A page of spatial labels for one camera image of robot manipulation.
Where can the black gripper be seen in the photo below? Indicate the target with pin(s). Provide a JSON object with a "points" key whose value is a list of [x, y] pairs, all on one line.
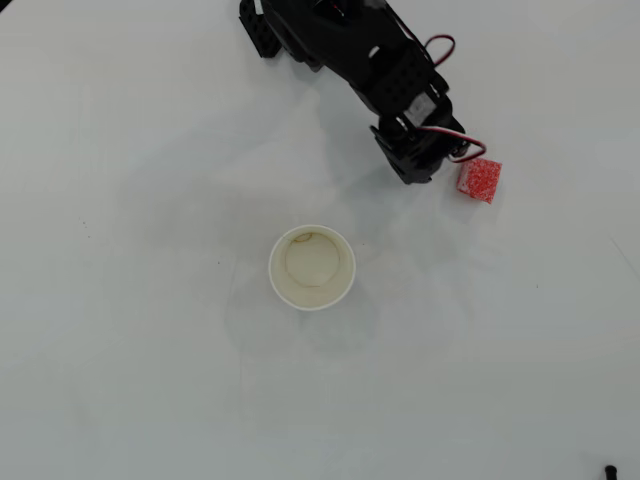
{"points": [[417, 162]]}

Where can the red foam cube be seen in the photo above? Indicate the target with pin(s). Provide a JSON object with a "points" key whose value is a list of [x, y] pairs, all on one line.
{"points": [[480, 180]]}

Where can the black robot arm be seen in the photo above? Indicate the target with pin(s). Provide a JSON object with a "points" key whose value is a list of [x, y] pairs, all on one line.
{"points": [[350, 45]]}

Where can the tan paper cup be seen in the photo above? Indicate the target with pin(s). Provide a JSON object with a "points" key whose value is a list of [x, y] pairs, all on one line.
{"points": [[312, 267]]}

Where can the small black knob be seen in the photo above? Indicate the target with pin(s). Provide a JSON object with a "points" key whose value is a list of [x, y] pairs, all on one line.
{"points": [[610, 471]]}

